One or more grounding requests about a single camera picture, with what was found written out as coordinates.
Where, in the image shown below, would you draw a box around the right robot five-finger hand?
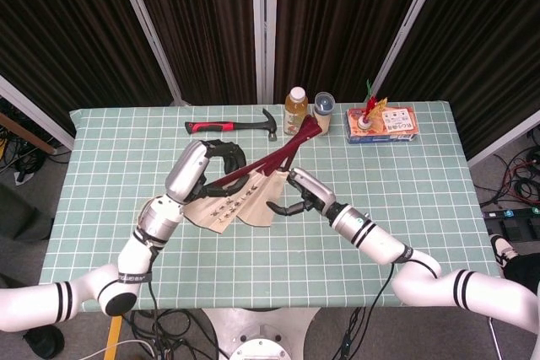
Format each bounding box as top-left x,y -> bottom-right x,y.
266,166 -> 338,218

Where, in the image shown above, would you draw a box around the yellow floor tape strip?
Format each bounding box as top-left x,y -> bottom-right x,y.
103,313 -> 124,351

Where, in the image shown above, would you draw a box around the beige jar clear lid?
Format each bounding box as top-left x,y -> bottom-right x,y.
310,91 -> 336,137

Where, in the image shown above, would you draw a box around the green grid tablecloth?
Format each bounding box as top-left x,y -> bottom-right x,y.
38,100 -> 507,314

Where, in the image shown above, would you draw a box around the claw hammer red black handle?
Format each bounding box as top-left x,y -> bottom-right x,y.
184,108 -> 278,142

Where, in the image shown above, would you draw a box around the tangled black floor cables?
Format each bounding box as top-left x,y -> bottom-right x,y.
478,132 -> 540,209
117,309 -> 223,360
0,98 -> 73,184

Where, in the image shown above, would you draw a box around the white floor cable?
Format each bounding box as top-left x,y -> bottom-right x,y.
86,337 -> 151,360

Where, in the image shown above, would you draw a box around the brown wooden bar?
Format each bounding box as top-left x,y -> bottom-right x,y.
0,113 -> 58,154

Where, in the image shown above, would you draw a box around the dark ribbed partition panel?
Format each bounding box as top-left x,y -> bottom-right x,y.
265,0 -> 449,105
0,0 -> 189,151
373,0 -> 540,167
126,0 -> 266,106

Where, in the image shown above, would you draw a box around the orange blue tissue pack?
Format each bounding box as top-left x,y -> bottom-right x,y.
345,105 -> 417,145

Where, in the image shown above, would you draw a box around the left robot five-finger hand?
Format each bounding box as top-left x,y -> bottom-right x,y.
165,138 -> 249,206

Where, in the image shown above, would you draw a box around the red yellow feather shuttlecock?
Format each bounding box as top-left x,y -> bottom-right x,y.
357,78 -> 388,132

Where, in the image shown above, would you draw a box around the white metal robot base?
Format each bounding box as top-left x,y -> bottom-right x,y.
200,307 -> 321,360

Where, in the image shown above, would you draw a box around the yellow tea bottle white cap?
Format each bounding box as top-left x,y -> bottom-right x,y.
283,86 -> 307,137

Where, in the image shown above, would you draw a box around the paper folding fan red ribs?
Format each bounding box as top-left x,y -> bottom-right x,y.
185,114 -> 328,235

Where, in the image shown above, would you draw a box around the black power strip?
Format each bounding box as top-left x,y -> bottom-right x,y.
484,207 -> 540,221

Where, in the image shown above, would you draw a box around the person's black trouser leg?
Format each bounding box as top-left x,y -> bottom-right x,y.
504,250 -> 540,294

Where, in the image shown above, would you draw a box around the white black sneaker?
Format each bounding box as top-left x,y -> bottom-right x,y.
489,234 -> 519,280

